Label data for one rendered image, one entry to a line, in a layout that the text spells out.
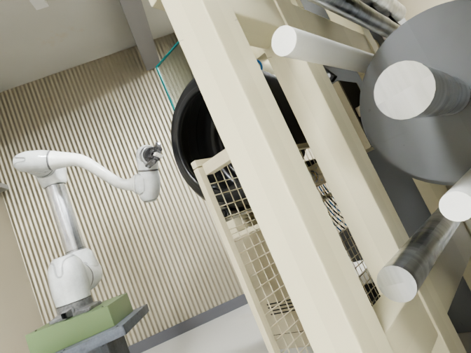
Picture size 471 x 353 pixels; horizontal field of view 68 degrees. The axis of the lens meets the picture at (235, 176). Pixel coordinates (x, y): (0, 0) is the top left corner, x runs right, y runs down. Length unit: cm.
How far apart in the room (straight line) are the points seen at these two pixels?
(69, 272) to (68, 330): 25
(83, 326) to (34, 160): 82
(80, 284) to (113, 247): 275
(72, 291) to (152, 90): 350
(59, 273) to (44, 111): 359
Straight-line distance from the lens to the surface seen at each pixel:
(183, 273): 441
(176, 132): 159
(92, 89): 507
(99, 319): 169
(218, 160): 81
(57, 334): 176
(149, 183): 180
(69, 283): 180
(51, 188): 208
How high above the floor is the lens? 80
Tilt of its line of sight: 9 degrees up
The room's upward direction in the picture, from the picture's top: 23 degrees counter-clockwise
